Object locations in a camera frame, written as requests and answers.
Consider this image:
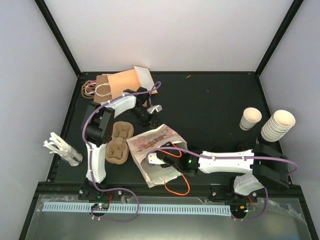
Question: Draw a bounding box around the stack of paper cups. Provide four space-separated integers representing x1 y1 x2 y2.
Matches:
255 109 296 145

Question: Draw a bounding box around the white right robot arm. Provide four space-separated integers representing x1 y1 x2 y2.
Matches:
147 142 289 202

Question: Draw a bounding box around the orange kraft paper bag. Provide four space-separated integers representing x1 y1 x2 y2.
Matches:
107 66 155 99

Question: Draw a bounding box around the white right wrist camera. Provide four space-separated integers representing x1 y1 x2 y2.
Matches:
145 152 162 165

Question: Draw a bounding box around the single paper coffee cup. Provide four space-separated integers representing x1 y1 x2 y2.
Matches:
239 107 262 131

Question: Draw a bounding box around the printed white paper bag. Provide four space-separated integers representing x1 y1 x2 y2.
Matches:
126 124 191 196

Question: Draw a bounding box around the black plastic cup lid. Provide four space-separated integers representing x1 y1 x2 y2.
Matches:
211 145 229 153

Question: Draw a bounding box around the brown pulp cup carrier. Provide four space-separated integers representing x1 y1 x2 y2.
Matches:
105 121 134 165

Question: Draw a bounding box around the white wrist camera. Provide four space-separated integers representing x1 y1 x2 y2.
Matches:
145 152 162 165
147 104 163 114

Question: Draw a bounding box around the brown kraft paper bag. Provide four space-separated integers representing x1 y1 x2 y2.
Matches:
81 74 112 103

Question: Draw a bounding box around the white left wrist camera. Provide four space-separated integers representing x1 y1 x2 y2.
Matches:
147 104 163 114

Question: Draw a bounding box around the white slotted cable rail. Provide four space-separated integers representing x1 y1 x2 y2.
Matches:
42 202 232 217

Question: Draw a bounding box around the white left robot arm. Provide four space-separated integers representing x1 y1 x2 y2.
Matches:
82 87 158 200

